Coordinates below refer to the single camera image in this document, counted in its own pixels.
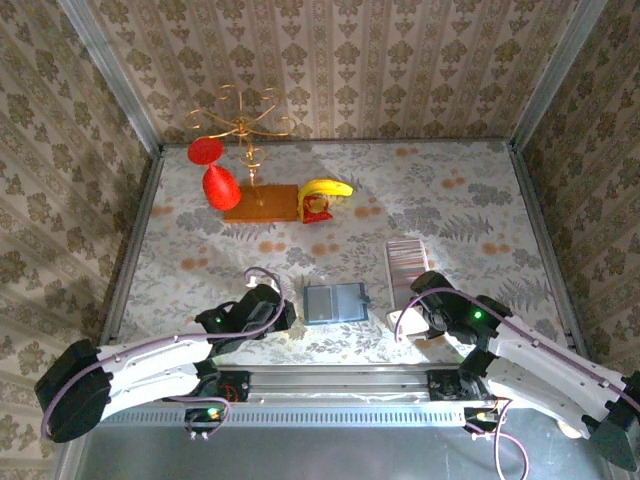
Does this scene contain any aluminium mounting rail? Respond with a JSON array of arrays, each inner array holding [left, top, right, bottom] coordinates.
[[199, 363, 481, 405]]

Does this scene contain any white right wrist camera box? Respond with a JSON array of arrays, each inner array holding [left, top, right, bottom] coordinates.
[[385, 304, 432, 337]]

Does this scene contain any white plastic basket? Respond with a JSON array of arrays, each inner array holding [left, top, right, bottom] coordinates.
[[383, 238, 441, 342]]

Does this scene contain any aluminium table edge rail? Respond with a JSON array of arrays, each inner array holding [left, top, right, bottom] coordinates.
[[102, 144, 166, 341], [508, 142, 586, 351]]

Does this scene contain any blue card holder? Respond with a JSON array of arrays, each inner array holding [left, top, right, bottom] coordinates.
[[302, 282, 372, 327]]

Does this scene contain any gold wire stand wooden base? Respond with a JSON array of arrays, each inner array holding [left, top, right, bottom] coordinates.
[[184, 83, 300, 225]]

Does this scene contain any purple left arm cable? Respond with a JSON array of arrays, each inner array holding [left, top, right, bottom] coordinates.
[[40, 268, 286, 441]]

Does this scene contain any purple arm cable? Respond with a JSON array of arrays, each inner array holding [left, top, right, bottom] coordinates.
[[40, 268, 286, 441], [394, 287, 629, 479]]

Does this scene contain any red wine glass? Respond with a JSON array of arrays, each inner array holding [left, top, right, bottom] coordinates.
[[187, 138, 241, 211]]

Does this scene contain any grey metal shelf plate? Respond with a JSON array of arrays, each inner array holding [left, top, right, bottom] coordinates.
[[54, 424, 626, 480]]

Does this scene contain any floral tablecloth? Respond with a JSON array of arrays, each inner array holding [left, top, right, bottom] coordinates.
[[107, 139, 576, 366]]

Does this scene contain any small circuit board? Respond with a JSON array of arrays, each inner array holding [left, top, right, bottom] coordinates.
[[462, 405, 506, 442], [183, 407, 225, 442]]

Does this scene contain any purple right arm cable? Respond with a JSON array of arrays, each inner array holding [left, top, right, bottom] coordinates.
[[394, 287, 629, 479]]

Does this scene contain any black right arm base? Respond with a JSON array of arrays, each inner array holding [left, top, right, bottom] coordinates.
[[427, 367, 501, 401]]

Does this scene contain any stack of credit cards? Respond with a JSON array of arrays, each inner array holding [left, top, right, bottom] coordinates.
[[387, 241, 427, 289]]

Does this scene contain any yellow banana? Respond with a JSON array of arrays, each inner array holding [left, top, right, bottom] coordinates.
[[298, 178, 355, 211]]

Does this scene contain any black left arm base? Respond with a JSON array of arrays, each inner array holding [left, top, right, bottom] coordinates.
[[162, 370, 251, 404]]

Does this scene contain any aluminium frame post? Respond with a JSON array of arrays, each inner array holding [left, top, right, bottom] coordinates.
[[508, 0, 601, 151], [56, 0, 166, 154]]

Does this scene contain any red yellow snack bag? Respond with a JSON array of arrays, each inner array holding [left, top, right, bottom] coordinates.
[[298, 194, 334, 225]]

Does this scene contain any slotted metal cable duct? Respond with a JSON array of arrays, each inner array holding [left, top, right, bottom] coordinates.
[[94, 401, 566, 427]]

